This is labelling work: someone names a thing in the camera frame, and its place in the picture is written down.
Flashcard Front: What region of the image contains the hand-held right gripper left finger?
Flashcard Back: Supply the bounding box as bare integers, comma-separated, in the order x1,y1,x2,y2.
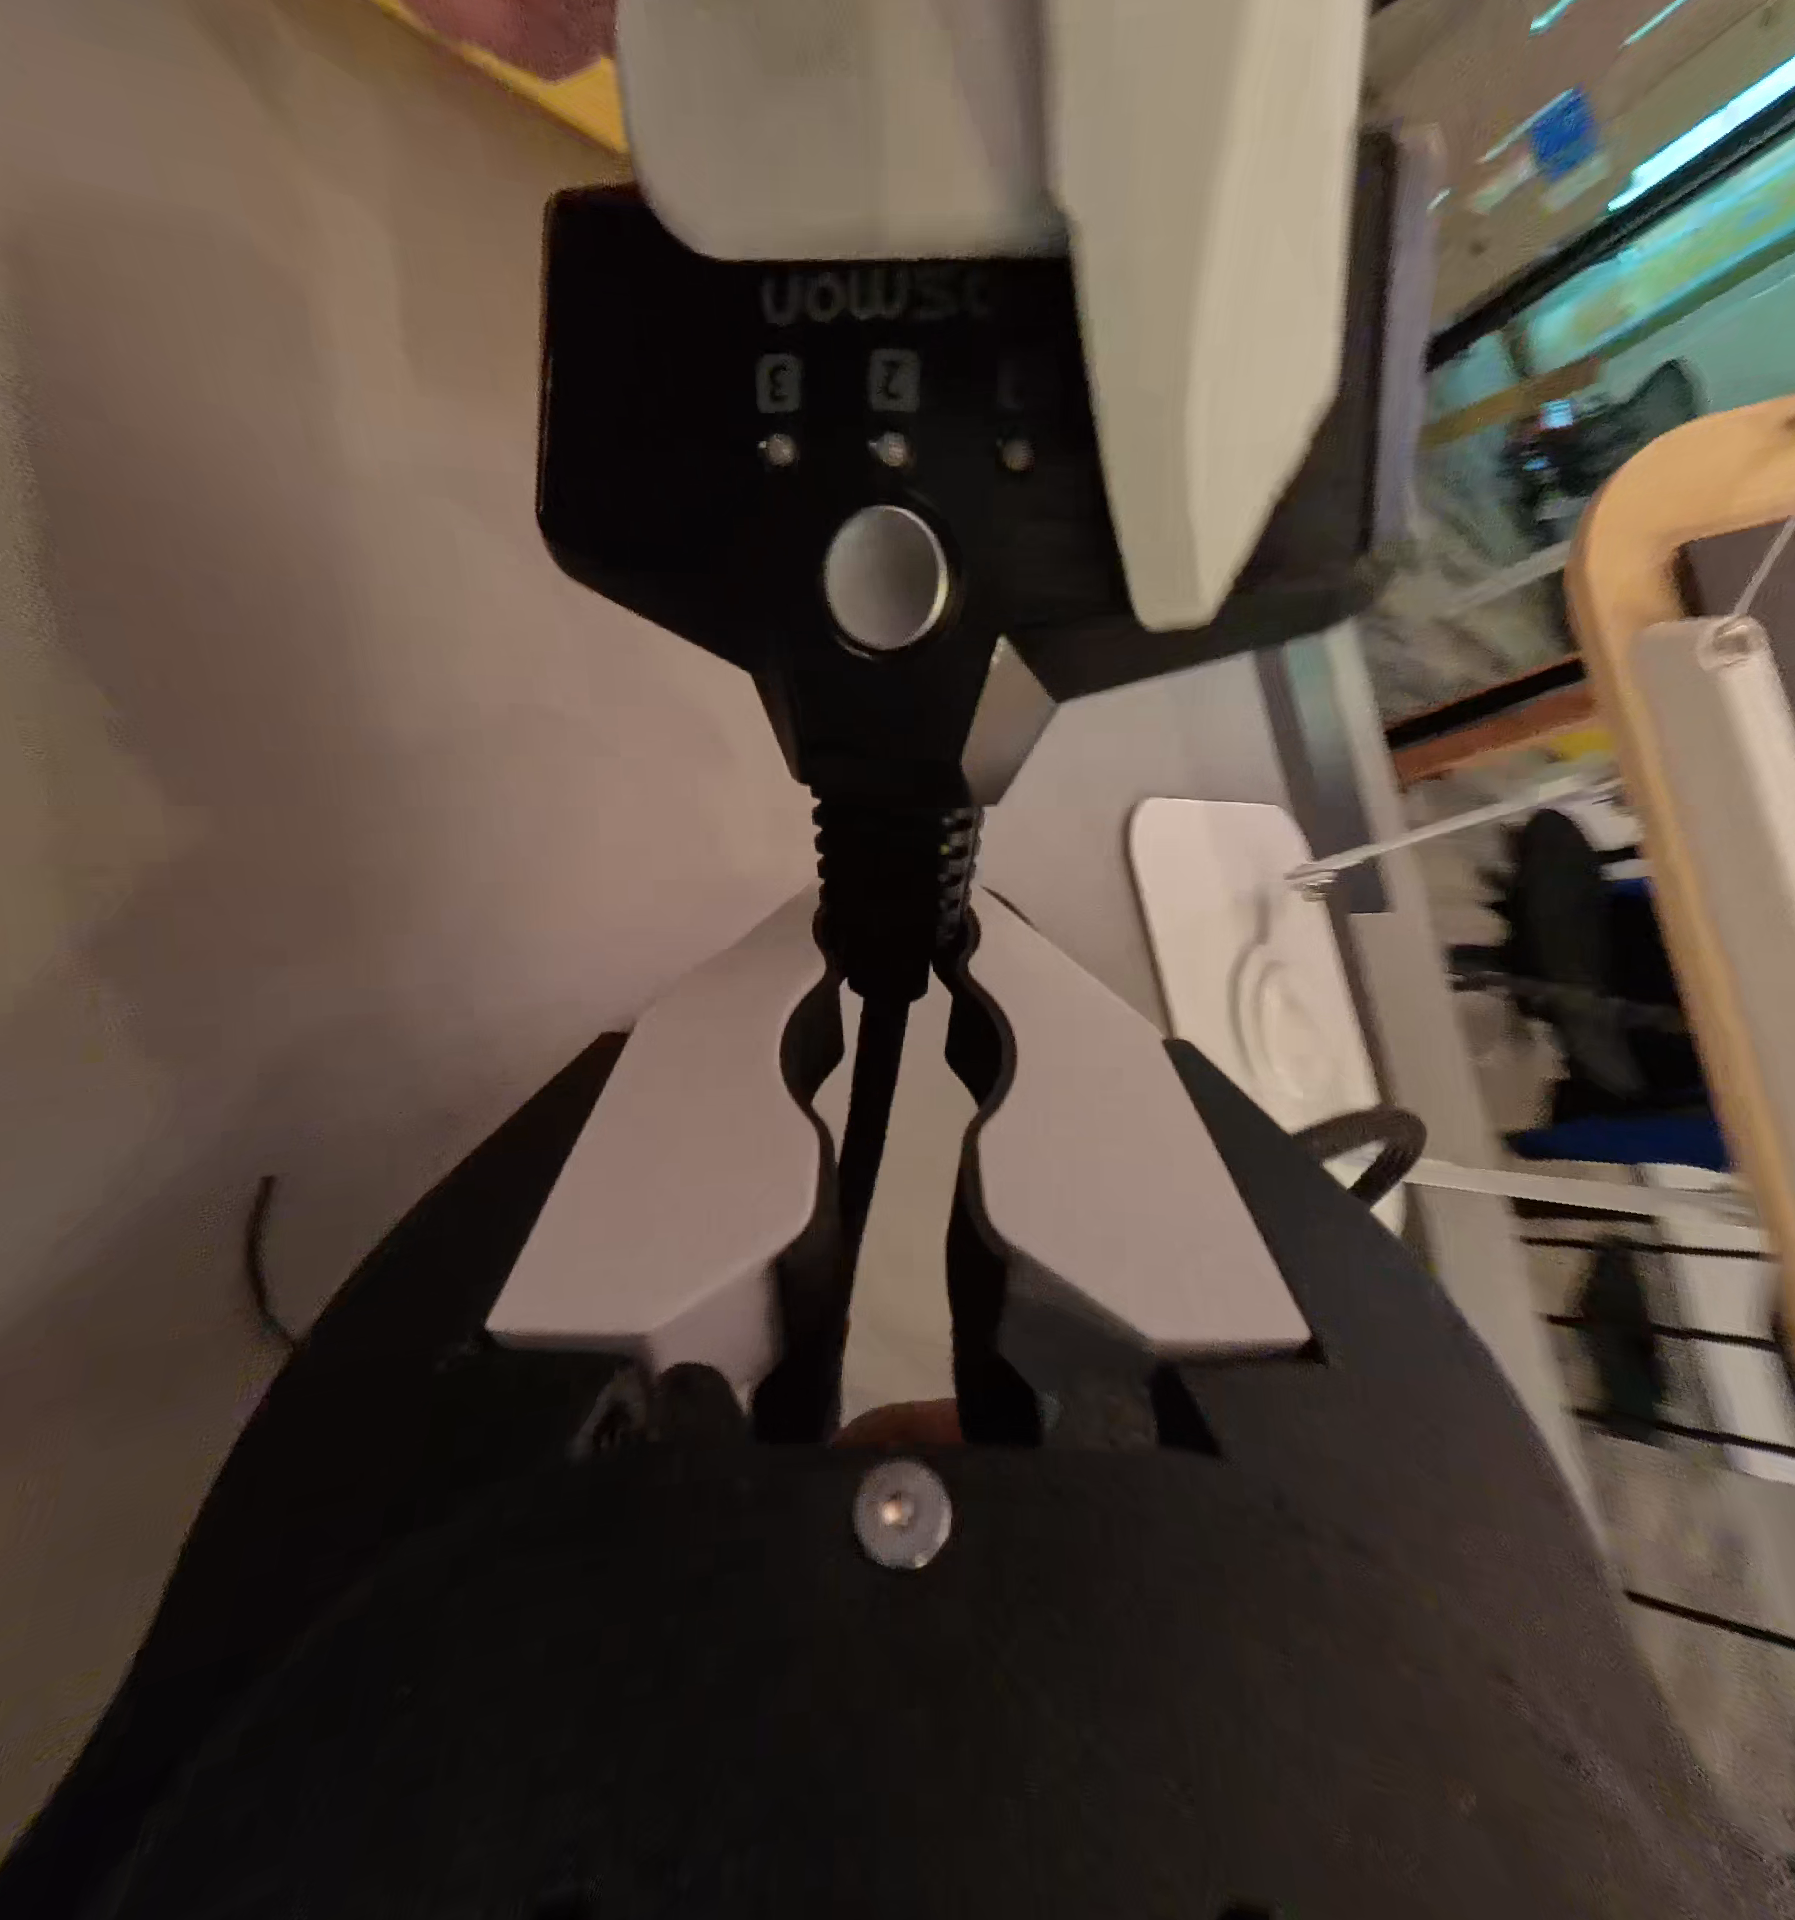
486,885,859,1447

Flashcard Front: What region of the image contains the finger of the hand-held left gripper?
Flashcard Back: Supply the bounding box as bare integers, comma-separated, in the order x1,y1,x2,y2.
1050,0,1377,634
610,0,1085,268

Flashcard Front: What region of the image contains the white clip bar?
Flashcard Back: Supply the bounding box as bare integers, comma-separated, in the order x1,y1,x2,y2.
1634,610,1795,1351

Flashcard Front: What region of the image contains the black mesh office chair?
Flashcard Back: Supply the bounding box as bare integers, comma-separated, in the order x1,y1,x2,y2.
1565,359,1715,483

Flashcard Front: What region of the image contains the yellow plastic bin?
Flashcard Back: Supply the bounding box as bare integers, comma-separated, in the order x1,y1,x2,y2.
371,0,637,153

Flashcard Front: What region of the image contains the black hdmi port box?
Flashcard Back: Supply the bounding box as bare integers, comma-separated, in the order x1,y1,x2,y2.
538,138,1439,998

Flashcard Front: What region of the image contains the wooden board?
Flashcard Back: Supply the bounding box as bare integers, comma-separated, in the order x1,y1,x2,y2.
1569,387,1795,1471

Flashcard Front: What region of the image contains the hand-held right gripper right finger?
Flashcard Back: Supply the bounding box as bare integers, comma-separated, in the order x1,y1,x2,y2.
933,885,1319,1447

